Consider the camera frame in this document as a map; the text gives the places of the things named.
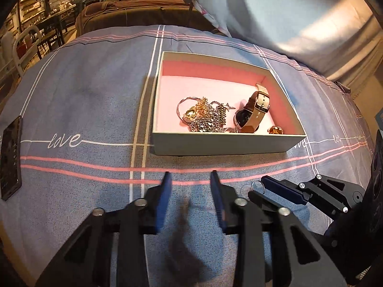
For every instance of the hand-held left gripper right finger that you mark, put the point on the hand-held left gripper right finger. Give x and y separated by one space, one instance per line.
217 203

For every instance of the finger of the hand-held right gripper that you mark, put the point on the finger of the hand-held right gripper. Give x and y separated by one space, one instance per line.
263 200
284 189

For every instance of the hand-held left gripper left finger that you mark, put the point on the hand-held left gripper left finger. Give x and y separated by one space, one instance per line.
164 203

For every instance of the pink lined cardboard box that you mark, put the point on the pink lined cardboard box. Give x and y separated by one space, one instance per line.
227 143

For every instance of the twisted silver bangle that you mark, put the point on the twisted silver bangle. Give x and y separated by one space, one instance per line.
178 109

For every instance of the blue plaid bedsheet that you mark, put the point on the blue plaid bedsheet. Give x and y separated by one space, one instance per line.
89 95

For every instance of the black smartphone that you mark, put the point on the black smartphone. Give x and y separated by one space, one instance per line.
10 158

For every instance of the white pillow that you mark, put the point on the white pillow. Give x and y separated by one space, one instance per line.
284 12

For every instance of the brown covered bed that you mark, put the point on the brown covered bed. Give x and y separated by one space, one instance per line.
134 15

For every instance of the dark wooden table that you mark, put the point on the dark wooden table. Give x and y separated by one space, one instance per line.
51 21

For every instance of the wall shelving with small goods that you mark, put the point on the wall shelving with small goods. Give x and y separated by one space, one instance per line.
30 6

